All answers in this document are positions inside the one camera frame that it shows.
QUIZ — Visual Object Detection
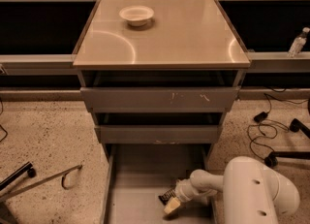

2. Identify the middle grey drawer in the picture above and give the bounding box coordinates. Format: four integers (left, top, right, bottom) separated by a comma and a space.
95, 112, 222, 144

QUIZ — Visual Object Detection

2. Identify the clear plastic water bottle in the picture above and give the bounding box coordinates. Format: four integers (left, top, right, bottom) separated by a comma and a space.
288, 27, 310, 58

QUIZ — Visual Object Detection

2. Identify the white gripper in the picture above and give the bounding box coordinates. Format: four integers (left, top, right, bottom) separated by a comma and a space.
164, 179, 195, 215

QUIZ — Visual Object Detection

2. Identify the top grey drawer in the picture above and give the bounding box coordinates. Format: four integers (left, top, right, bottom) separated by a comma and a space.
80, 70, 239, 112

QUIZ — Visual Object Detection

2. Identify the bottom grey drawer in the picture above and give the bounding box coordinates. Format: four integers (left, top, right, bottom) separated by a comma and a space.
101, 144, 216, 224

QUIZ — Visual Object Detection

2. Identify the black cable with adapter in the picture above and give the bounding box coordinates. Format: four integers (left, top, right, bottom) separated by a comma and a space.
246, 86, 310, 161

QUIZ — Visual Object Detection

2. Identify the black rxbar chocolate bar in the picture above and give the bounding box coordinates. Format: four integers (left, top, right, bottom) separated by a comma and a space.
158, 188, 175, 206

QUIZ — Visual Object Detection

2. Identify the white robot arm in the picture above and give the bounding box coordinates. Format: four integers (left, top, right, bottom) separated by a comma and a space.
159, 156, 300, 224

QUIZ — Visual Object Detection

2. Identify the grey drawer cabinet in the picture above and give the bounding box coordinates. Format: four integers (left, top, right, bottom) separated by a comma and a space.
71, 0, 252, 224

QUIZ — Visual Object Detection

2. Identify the metal chair leg frame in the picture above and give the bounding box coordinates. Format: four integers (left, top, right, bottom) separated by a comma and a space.
0, 161, 83, 224

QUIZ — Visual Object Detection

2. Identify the white paper bowl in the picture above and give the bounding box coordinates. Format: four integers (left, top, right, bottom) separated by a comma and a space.
119, 6, 154, 27

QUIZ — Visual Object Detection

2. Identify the black cable at left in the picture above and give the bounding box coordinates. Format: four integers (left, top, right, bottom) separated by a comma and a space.
0, 98, 9, 144

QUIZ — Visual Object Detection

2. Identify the grey drawer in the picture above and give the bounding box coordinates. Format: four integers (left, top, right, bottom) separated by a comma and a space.
101, 144, 216, 224
80, 70, 239, 112
95, 112, 222, 144

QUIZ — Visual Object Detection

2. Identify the black office chair base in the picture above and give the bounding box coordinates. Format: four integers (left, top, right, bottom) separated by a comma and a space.
263, 117, 310, 170

